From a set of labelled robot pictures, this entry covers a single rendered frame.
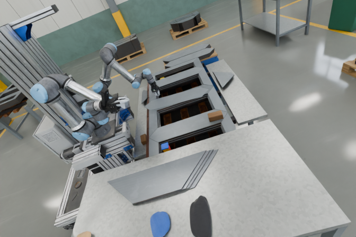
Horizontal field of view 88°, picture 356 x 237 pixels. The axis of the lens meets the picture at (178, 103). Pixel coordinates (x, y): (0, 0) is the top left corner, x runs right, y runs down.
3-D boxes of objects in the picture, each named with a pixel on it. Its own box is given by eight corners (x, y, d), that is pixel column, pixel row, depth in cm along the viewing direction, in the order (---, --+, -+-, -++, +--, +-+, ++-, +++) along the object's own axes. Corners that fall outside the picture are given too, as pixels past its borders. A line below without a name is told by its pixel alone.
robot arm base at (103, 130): (94, 139, 161) (87, 133, 155) (97, 128, 173) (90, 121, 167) (110, 133, 161) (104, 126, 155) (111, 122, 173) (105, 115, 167)
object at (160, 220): (149, 217, 95) (147, 215, 93) (166, 207, 96) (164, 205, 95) (155, 243, 86) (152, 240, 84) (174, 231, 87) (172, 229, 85)
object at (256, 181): (269, 122, 120) (269, 118, 118) (348, 225, 73) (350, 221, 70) (91, 179, 133) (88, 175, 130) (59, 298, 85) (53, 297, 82)
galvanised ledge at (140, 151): (152, 85, 283) (151, 83, 281) (153, 153, 180) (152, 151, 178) (140, 89, 285) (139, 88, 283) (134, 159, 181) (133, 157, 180)
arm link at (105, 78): (96, 89, 204) (100, 45, 170) (101, 81, 216) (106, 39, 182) (106, 92, 206) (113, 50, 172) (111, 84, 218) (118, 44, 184)
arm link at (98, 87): (96, 99, 198) (88, 89, 190) (101, 91, 208) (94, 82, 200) (105, 97, 195) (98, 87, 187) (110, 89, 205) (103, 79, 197)
